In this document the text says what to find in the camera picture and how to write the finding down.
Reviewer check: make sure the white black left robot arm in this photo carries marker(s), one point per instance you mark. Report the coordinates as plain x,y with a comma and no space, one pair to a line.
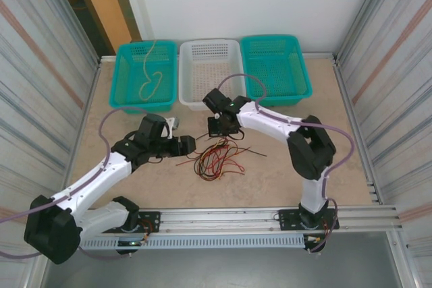
101,173

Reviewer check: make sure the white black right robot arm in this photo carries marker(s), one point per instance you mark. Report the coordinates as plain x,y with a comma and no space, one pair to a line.
270,122

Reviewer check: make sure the white plastic basket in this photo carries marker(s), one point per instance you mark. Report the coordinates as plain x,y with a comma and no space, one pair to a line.
184,65

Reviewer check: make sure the teal plastic basket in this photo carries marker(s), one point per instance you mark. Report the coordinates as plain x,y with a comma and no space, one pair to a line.
303,82
116,99

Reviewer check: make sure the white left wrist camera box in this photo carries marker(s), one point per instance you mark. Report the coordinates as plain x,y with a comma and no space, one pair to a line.
173,124

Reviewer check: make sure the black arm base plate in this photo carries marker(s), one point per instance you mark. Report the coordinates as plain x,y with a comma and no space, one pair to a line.
152,217
287,217

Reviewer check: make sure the aluminium table frame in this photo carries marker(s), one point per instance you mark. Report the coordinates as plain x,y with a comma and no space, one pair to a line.
219,215

